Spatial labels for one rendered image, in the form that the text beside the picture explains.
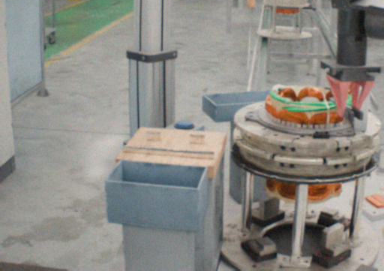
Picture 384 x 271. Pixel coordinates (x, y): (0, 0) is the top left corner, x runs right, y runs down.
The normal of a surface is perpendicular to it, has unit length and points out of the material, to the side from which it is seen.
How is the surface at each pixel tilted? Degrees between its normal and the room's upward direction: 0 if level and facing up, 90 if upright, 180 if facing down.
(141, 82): 90
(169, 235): 90
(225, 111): 90
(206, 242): 90
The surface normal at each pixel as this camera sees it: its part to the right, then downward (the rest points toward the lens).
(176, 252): -0.11, 0.25
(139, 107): -0.65, 0.18
